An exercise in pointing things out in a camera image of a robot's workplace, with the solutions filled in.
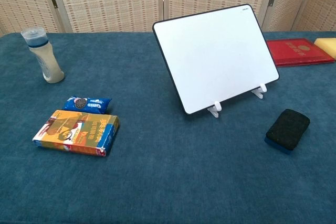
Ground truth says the black blue eraser sponge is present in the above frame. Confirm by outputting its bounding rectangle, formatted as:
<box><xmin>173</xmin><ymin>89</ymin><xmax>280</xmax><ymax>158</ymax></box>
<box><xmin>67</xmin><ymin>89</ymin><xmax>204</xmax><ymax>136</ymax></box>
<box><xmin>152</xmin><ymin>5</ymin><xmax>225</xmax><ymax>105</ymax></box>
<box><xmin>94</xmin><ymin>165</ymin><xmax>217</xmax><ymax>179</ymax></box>
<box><xmin>264</xmin><ymin>108</ymin><xmax>311</xmax><ymax>155</ymax></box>

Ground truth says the blue Oreo cookie packet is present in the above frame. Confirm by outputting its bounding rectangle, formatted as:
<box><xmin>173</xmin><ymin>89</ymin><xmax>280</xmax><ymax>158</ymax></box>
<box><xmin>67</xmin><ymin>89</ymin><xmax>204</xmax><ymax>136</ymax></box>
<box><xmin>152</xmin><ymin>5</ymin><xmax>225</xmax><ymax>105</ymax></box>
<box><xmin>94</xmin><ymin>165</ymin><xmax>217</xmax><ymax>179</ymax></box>
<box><xmin>62</xmin><ymin>95</ymin><xmax>112</xmax><ymax>115</ymax></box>

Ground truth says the white plastic board stand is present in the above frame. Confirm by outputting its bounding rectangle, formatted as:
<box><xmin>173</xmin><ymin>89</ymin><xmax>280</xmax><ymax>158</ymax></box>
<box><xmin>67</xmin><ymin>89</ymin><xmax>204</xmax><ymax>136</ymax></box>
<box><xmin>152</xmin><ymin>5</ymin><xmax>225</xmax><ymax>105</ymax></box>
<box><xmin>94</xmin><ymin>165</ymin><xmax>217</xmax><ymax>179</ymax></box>
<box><xmin>206</xmin><ymin>83</ymin><xmax>268</xmax><ymax>119</ymax></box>

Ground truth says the translucent baby bottle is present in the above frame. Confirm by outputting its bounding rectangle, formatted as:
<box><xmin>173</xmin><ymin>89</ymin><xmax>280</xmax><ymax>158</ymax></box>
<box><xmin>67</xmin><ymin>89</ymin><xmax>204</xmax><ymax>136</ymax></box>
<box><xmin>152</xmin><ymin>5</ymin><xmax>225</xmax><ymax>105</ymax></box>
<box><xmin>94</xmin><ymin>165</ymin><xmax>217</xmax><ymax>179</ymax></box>
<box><xmin>20</xmin><ymin>27</ymin><xmax>65</xmax><ymax>84</ymax></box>

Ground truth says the yellow sponge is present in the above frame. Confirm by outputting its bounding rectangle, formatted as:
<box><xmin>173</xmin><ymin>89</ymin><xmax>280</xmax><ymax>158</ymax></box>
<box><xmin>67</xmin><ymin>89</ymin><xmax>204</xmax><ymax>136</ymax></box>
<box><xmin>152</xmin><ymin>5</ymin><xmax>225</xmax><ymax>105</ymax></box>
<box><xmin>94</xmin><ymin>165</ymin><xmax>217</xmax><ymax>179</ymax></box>
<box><xmin>313</xmin><ymin>37</ymin><xmax>336</xmax><ymax>60</ymax></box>

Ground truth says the teal table cloth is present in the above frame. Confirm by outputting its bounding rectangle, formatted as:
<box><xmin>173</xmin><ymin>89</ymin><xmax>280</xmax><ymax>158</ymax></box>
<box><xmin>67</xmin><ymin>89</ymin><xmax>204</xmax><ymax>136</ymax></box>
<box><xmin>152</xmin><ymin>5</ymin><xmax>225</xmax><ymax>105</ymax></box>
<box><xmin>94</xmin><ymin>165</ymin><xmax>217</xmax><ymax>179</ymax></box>
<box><xmin>0</xmin><ymin>31</ymin><xmax>336</xmax><ymax>224</ymax></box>

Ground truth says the orange yellow cookie box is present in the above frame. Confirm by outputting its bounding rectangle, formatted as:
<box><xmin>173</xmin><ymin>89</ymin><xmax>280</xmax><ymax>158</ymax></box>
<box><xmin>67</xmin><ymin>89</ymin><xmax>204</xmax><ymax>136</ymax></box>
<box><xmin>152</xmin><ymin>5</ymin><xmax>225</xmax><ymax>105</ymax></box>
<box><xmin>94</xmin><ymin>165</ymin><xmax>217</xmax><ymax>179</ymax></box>
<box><xmin>32</xmin><ymin>109</ymin><xmax>120</xmax><ymax>157</ymax></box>

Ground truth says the red certificate booklet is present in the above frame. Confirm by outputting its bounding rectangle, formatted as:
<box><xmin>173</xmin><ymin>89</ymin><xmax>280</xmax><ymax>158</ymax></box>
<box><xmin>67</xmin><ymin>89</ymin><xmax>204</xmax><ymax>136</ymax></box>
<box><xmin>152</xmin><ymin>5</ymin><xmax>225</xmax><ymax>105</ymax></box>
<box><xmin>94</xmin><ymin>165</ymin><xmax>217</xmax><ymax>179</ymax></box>
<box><xmin>266</xmin><ymin>38</ymin><xmax>336</xmax><ymax>68</ymax></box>

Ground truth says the white magnetic whiteboard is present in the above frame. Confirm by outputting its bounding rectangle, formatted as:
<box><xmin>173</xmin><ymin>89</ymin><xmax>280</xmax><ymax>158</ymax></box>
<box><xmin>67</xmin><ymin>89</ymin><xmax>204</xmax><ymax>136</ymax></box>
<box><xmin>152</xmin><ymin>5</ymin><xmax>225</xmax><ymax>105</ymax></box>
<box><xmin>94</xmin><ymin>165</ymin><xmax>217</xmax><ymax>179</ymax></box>
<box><xmin>152</xmin><ymin>4</ymin><xmax>280</xmax><ymax>115</ymax></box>

